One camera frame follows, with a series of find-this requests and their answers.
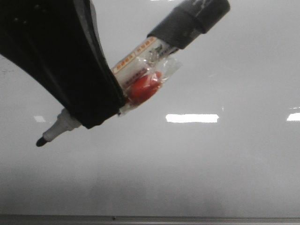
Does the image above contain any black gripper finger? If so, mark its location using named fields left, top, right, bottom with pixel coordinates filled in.
left=0, top=0, right=125, bottom=129

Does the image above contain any white black-tipped marker pen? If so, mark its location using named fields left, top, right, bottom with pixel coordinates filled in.
left=37, top=0, right=230, bottom=147

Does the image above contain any white whiteboard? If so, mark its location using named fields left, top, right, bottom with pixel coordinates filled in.
left=0, top=0, right=300, bottom=217

